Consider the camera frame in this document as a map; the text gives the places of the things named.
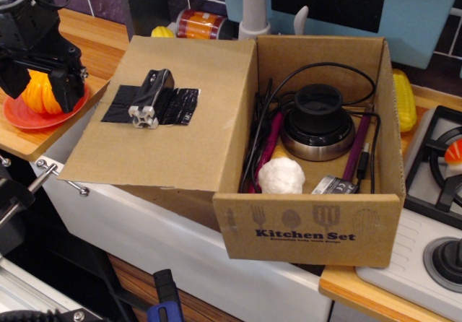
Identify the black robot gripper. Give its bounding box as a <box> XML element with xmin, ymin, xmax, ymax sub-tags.
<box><xmin>1</xmin><ymin>0</ymin><xmax>88</xmax><ymax>113</ymax></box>

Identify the orange plastic toy food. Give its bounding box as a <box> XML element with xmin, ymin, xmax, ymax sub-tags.
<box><xmin>21</xmin><ymin>70</ymin><xmax>63</xmax><ymax>115</ymax></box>

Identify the red plastic plate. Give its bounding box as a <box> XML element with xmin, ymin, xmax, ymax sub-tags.
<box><xmin>3</xmin><ymin>85</ymin><xmax>90</xmax><ymax>129</ymax></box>

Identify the metal clamp with screw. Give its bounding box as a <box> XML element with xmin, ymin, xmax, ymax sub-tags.
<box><xmin>1</xmin><ymin>151</ymin><xmax>67</xmax><ymax>256</ymax></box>

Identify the yellow toy corn behind box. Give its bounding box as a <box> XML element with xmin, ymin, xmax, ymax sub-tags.
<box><xmin>151</xmin><ymin>26</ymin><xmax>175</xmax><ymax>38</ymax></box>

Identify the red orange tin can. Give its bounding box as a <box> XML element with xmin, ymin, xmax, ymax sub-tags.
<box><xmin>175</xmin><ymin>9</ymin><xmax>234</xmax><ymax>40</ymax></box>

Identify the grey toy faucet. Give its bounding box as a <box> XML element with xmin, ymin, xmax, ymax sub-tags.
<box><xmin>238</xmin><ymin>0</ymin><xmax>271</xmax><ymax>40</ymax></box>

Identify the purple stick left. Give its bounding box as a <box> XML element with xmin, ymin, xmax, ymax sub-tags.
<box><xmin>247</xmin><ymin>112</ymin><xmax>282</xmax><ymax>193</ymax></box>

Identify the purple stick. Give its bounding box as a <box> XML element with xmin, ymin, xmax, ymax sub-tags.
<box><xmin>247</xmin><ymin>112</ymin><xmax>282</xmax><ymax>193</ymax></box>
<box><xmin>342</xmin><ymin>104</ymin><xmax>374</xmax><ymax>182</ymax></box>

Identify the brown cardboard kitchen set box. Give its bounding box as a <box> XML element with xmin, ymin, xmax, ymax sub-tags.
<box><xmin>61</xmin><ymin>35</ymin><xmax>405</xmax><ymax>267</ymax></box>

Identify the white toy ice cream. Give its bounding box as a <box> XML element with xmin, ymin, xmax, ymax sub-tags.
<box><xmin>258</xmin><ymin>145</ymin><xmax>305</xmax><ymax>194</ymax></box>

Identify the black silver 3D mouse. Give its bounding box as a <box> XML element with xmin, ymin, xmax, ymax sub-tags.
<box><xmin>280</xmin><ymin>84</ymin><xmax>356</xmax><ymax>162</ymax></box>

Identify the black labelled adapter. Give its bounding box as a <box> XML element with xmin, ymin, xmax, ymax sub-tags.
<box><xmin>311</xmin><ymin>175</ymin><xmax>359</xmax><ymax>194</ymax></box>

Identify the purple stick right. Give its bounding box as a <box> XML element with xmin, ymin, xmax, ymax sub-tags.
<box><xmin>342</xmin><ymin>104</ymin><xmax>374</xmax><ymax>182</ymax></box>

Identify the yellow toy corn right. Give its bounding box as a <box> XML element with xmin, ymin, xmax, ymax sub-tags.
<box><xmin>393</xmin><ymin>69</ymin><xmax>417</xmax><ymax>133</ymax></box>

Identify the light blue toy cabinet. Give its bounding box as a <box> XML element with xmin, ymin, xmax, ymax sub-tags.
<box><xmin>220</xmin><ymin>0</ymin><xmax>462</xmax><ymax>69</ymax></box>

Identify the black stove burner grate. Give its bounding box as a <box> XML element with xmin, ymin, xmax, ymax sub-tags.
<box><xmin>404</xmin><ymin>105</ymin><xmax>461</xmax><ymax>229</ymax></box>

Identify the orange white toy sushi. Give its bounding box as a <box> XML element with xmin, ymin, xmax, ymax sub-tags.
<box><xmin>444</xmin><ymin>140</ymin><xmax>462</xmax><ymax>166</ymax></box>

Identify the white toy stove top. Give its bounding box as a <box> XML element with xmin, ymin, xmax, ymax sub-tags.
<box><xmin>355</xmin><ymin>105</ymin><xmax>462</xmax><ymax>310</ymax></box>

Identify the grey black stove knob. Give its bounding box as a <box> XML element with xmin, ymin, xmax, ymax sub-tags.
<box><xmin>423</xmin><ymin>237</ymin><xmax>461</xmax><ymax>293</ymax></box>

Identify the aluminium profile handle with tape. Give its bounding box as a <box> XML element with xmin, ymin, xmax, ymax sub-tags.
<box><xmin>102</xmin><ymin>69</ymin><xmax>200</xmax><ymax>129</ymax></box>

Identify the black USB cable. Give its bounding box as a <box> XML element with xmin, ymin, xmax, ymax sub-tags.
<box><xmin>240</xmin><ymin>61</ymin><xmax>382</xmax><ymax>195</ymax></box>

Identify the blue black clamp handle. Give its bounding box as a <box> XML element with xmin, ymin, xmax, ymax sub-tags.
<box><xmin>147</xmin><ymin>269</ymin><xmax>185</xmax><ymax>322</ymax></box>

